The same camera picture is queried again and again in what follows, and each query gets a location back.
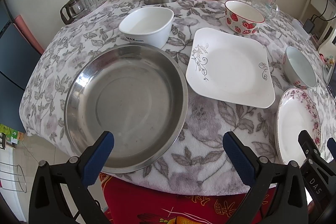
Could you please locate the pink floral round plate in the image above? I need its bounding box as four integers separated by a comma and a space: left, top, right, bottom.
274, 88, 321, 165

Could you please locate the pale blue round bowl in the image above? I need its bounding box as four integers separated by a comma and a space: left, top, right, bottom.
282, 47, 317, 89

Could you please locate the large stainless steel basin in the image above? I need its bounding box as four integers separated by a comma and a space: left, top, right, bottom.
64, 44, 188, 173

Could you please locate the strawberry pattern bowl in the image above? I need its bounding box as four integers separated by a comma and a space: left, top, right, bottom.
224, 0, 265, 36

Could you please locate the white square bowl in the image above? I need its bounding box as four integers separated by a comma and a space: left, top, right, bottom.
118, 7, 174, 48

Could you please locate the red patterned cloth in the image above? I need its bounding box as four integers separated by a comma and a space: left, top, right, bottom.
99, 173, 245, 223

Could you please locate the black power adapter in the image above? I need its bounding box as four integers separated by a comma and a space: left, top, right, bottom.
303, 19, 315, 34

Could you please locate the white power strip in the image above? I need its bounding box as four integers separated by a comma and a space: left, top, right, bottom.
291, 18, 310, 40

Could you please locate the white square patterned plate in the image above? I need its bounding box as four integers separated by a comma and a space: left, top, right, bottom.
186, 27, 276, 109

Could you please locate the white lattice shelf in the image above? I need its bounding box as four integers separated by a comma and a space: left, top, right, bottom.
299, 0, 335, 57

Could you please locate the clear glass mug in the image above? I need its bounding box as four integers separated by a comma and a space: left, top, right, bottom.
252, 0, 279, 20

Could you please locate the floral fleece tablecloth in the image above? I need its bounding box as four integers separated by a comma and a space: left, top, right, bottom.
19, 0, 335, 196

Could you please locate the small glass teapot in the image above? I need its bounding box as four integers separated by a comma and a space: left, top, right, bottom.
60, 0, 87, 25

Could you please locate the wire rack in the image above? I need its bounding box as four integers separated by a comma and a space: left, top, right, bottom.
0, 162, 27, 193

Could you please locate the black charger cable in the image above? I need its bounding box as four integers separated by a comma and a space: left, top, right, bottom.
310, 0, 336, 24

